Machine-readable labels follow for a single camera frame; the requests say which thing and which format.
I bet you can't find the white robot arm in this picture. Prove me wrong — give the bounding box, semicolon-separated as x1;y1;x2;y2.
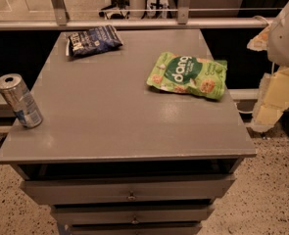
247;2;289;132

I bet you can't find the silver blue redbull can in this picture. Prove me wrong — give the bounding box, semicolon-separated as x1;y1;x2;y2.
0;73;43;128

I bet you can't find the green dang snack bag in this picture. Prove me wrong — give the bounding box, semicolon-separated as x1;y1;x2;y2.
147;52;227;100

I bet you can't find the top grey drawer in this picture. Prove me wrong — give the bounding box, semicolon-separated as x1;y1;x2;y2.
21;174;235;205

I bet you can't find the grey drawer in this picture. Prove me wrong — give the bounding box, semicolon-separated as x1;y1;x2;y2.
52;204;214;225
70;222;202;235
21;174;235;205

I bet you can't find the middle grey drawer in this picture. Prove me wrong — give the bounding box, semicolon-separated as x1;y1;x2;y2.
52;204;214;225

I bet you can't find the bottom grey drawer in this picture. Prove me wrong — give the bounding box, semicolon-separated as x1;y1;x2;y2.
70;222;202;235

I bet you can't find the grey drawer cabinet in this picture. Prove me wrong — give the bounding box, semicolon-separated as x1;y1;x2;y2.
0;28;258;235

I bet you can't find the dark blue chip bag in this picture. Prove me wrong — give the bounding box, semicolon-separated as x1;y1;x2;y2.
66;24;123;58

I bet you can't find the black office chair base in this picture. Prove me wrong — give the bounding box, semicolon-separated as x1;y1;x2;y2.
99;0;129;20

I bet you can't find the metal railing frame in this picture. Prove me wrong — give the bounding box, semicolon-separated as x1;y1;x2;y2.
0;0;272;30

